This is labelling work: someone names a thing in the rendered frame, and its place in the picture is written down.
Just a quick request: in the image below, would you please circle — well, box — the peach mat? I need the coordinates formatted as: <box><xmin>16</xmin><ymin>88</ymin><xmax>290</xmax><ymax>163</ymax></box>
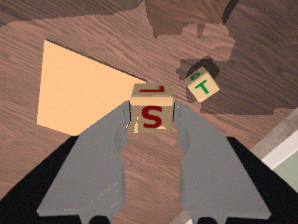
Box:
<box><xmin>37</xmin><ymin>40</ymin><xmax>146</xmax><ymax>135</ymax></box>

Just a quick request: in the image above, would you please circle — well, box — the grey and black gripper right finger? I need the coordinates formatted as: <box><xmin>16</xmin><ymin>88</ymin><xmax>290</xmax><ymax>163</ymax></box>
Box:
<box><xmin>172</xmin><ymin>100</ymin><xmax>298</xmax><ymax>224</ymax></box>

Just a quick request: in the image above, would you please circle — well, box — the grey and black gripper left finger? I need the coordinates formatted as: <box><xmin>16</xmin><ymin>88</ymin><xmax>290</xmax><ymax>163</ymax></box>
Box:
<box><xmin>0</xmin><ymin>100</ymin><xmax>131</xmax><ymax>224</ymax></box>

